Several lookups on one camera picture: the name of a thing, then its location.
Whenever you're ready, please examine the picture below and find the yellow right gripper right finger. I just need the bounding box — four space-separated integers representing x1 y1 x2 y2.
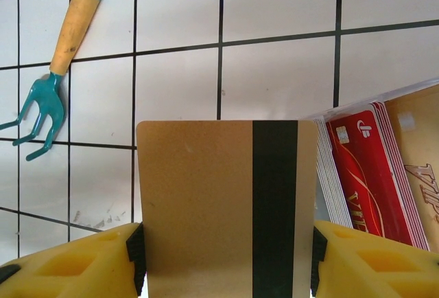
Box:
310 220 439 298

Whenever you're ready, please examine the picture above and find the teal garden fork wooden handle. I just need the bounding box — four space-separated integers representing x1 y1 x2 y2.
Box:
0 0 102 161

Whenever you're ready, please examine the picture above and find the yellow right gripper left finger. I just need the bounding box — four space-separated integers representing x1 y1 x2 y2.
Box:
0 222 147 298

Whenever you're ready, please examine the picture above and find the clear plastic card box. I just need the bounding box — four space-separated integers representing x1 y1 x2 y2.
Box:
301 77 439 254

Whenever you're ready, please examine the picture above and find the gold VIP card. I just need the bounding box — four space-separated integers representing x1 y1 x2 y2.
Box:
383 84 439 254

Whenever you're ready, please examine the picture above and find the stack of plastic cards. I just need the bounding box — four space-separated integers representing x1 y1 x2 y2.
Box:
314 102 431 251

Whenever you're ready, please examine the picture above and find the red VIP card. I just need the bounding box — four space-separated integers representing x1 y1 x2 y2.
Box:
325 109 412 247

